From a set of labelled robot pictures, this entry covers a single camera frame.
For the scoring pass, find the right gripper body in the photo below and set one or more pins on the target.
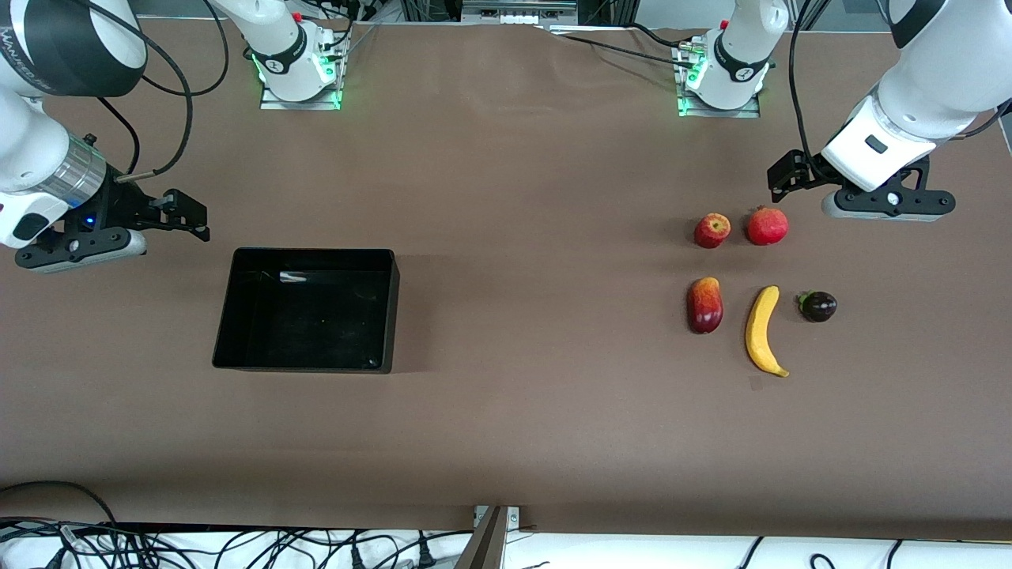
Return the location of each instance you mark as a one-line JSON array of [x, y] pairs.
[[125, 204]]

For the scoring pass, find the red yellow apple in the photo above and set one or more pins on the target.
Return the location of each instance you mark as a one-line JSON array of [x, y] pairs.
[[712, 231]]

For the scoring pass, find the black plastic box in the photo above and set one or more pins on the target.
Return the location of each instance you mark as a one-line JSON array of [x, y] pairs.
[[308, 316]]

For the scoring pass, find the yellow banana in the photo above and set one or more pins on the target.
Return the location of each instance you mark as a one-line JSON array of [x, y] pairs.
[[760, 332]]

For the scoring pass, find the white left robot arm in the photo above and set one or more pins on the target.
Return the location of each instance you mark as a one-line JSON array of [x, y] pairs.
[[949, 71]]

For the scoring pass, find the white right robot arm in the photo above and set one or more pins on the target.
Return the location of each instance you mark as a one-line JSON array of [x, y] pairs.
[[28, 134]]

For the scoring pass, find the red pomegranate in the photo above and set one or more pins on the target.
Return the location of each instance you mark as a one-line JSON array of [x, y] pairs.
[[768, 226]]

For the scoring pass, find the dark purple eggplant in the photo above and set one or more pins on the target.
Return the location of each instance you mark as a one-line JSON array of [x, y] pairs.
[[819, 307]]

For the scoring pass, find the red yellow mango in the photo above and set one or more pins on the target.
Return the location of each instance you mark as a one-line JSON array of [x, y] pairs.
[[705, 307]]

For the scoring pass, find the brown table cover sheet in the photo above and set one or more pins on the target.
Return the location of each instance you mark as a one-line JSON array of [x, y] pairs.
[[490, 197]]

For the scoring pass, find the white power strip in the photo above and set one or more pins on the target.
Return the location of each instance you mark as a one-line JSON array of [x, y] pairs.
[[514, 16]]

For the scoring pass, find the dark slanted beam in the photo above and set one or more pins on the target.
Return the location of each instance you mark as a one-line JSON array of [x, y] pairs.
[[481, 549]]

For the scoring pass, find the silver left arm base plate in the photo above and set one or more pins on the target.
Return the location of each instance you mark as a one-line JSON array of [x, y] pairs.
[[688, 112]]

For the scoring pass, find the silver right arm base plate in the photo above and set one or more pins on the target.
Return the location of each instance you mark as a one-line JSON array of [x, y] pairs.
[[277, 103]]

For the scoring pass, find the silver table edge bracket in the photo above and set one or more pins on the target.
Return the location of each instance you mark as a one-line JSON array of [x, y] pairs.
[[514, 515]]

